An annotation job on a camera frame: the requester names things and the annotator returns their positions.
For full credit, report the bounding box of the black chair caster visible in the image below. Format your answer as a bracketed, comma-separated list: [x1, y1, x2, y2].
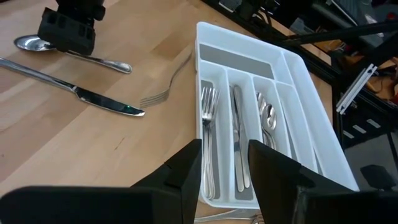
[360, 164, 397, 191]

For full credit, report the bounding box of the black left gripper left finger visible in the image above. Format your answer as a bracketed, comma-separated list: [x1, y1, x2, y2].
[0, 138, 203, 224]

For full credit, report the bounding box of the black metal bar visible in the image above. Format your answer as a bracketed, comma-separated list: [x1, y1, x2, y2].
[284, 21, 398, 46]

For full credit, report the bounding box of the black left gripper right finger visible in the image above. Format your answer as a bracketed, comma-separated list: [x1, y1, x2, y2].
[248, 139, 398, 224]

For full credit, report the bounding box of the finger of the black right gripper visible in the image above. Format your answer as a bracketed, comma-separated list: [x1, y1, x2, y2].
[37, 7, 74, 54]
[72, 17, 96, 57]

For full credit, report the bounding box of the white plastic cutlery tray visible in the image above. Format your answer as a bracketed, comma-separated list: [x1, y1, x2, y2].
[195, 21, 361, 210]

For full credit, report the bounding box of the white aluminium bracket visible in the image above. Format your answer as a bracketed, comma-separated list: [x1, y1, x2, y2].
[335, 63, 379, 115]

